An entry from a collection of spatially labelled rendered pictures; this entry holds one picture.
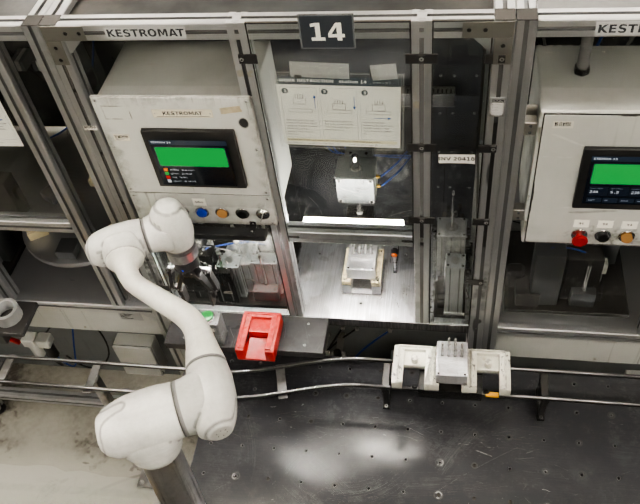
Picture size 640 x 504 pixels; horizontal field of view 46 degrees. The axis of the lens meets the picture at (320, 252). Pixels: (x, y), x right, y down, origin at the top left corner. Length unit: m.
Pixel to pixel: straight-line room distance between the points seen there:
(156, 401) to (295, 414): 0.94
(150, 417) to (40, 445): 1.95
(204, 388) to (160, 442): 0.15
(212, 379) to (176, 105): 0.69
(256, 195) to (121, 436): 0.76
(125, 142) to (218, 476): 1.12
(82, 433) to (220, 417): 1.94
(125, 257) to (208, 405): 0.53
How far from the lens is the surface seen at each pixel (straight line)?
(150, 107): 1.97
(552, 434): 2.58
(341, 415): 2.58
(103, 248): 2.09
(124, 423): 1.75
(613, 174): 1.95
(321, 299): 2.56
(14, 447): 3.71
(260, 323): 2.49
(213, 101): 1.90
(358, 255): 2.52
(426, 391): 2.45
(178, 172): 2.07
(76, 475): 3.52
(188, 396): 1.73
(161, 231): 2.07
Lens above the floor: 2.94
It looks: 49 degrees down
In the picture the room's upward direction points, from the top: 9 degrees counter-clockwise
